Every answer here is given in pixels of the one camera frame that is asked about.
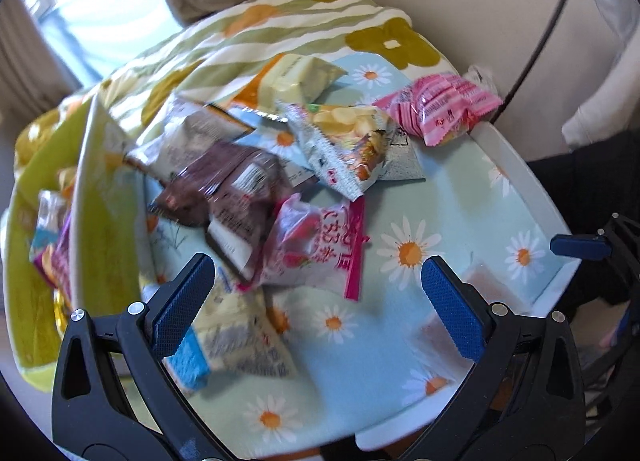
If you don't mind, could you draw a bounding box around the yellow gold snack bag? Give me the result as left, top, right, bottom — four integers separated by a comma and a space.
52, 288, 73, 339

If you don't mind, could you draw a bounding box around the purple chips bag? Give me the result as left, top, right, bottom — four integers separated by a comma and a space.
42, 214, 73, 307

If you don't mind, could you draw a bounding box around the white blue snack bag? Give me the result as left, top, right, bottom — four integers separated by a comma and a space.
29, 190, 67, 261

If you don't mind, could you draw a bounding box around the yellow popcorn snack bag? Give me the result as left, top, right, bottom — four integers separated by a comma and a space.
58, 166, 77, 202

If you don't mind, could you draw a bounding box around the green cardboard box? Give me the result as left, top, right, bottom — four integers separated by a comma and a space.
2, 98, 153, 393

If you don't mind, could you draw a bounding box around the cream blue snack bag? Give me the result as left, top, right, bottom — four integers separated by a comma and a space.
164, 268, 297, 394

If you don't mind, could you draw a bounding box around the pink snack packet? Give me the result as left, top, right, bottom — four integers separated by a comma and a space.
374, 73, 503, 148

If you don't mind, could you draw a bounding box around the brown chocolate snack bag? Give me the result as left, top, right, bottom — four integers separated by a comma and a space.
150, 141, 293, 282

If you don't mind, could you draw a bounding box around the strawberry pink snack bag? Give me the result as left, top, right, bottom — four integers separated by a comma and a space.
239, 193, 366, 302

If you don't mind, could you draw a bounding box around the white chips cartoon bag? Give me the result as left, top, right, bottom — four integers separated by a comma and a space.
277, 101, 397, 201

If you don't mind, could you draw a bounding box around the silver brown snack bag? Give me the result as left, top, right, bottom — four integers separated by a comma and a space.
124, 92, 254, 184

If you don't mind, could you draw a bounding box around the beige left curtain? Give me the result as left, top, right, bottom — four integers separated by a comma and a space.
1, 0, 80, 121

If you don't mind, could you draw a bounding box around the pale yellow snack bag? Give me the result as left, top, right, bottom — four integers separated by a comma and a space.
229, 52, 347, 114

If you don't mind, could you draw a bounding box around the floral green striped duvet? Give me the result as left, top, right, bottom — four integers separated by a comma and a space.
13, 0, 452, 174

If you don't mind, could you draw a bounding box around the black cable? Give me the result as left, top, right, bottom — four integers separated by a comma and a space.
489, 0, 587, 126

